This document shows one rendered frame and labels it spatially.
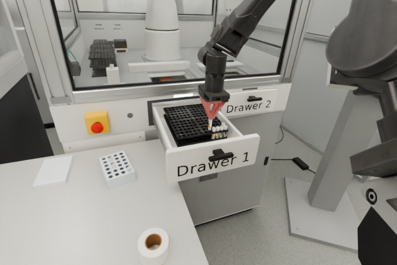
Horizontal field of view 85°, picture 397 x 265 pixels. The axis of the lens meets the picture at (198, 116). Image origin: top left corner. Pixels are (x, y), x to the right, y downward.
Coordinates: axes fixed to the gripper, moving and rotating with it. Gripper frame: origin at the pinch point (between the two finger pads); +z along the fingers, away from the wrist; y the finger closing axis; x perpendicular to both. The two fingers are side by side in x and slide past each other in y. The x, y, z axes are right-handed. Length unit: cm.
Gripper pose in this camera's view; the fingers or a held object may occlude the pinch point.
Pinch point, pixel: (211, 116)
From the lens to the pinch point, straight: 69.4
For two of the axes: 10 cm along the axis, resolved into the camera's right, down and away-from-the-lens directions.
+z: -0.6, 8.8, 4.6
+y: 3.4, 4.6, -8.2
